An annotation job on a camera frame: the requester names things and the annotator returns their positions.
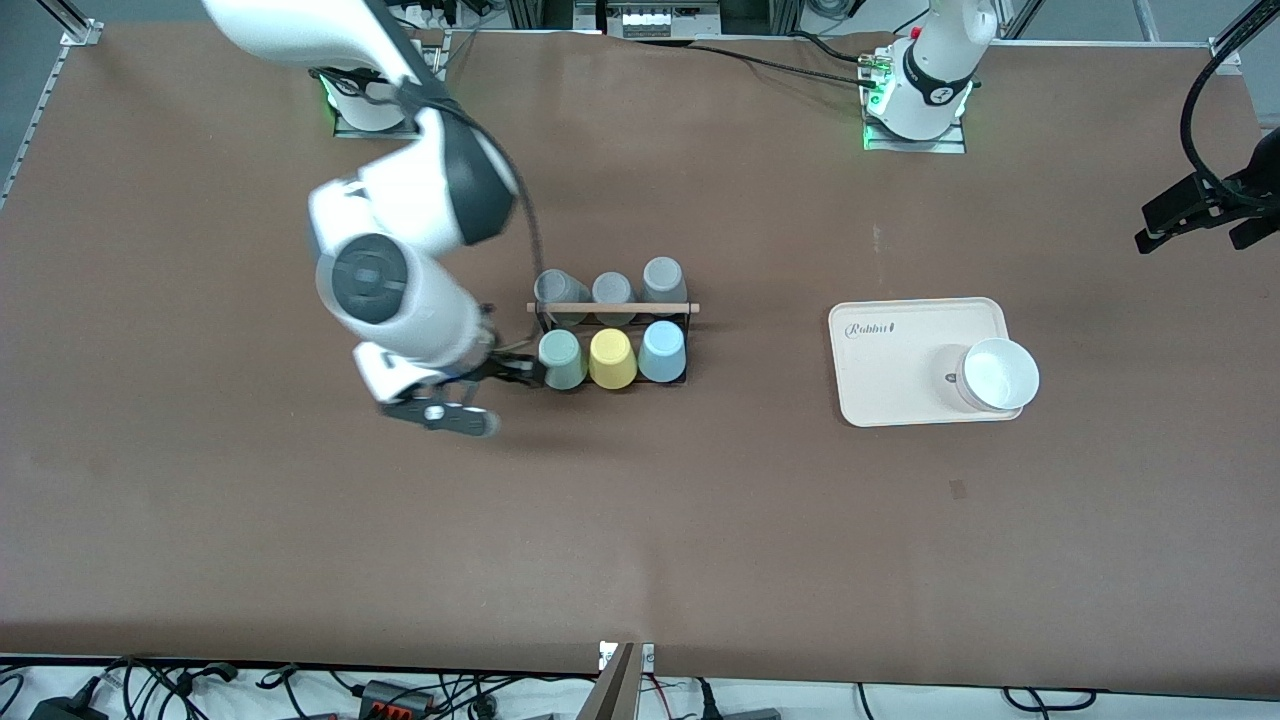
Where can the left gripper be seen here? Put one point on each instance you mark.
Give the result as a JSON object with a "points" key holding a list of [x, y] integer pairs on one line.
{"points": [[1247, 192]]}

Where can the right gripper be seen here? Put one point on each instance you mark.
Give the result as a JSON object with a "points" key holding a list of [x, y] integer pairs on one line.
{"points": [[497, 366]]}

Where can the mint green cup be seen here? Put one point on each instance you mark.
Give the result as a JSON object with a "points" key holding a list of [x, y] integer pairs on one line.
{"points": [[563, 362]]}

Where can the light blue cup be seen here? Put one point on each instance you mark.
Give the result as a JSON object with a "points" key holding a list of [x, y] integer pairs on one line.
{"points": [[662, 355]]}

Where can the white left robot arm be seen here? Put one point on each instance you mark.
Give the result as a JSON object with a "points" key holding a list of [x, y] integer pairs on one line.
{"points": [[935, 70]]}

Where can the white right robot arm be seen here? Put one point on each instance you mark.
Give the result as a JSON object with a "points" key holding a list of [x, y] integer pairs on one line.
{"points": [[400, 290]]}

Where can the grey cup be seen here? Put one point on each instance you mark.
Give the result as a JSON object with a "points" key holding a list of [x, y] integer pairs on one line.
{"points": [[560, 288], [612, 288], [663, 278]]}

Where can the yellow cup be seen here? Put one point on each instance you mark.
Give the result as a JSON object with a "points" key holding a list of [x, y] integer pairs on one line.
{"points": [[612, 360]]}

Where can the white bowl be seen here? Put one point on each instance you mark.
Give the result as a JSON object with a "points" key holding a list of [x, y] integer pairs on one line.
{"points": [[1000, 378]]}

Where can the beige tray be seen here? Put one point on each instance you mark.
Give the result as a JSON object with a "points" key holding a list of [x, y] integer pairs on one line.
{"points": [[900, 395]]}

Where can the grey power strip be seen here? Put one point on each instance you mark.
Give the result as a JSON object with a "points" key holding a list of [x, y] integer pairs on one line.
{"points": [[660, 20]]}

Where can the black power brick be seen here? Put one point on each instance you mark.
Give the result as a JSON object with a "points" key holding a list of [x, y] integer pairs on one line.
{"points": [[65, 710]]}

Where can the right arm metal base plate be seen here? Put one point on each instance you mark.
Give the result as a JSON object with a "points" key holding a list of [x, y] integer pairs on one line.
{"points": [[375, 132]]}

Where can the aluminium profile post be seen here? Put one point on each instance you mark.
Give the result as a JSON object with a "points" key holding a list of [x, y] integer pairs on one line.
{"points": [[612, 690]]}

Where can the aluminium table rail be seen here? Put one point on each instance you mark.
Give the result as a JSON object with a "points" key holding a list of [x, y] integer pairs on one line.
{"points": [[40, 110]]}

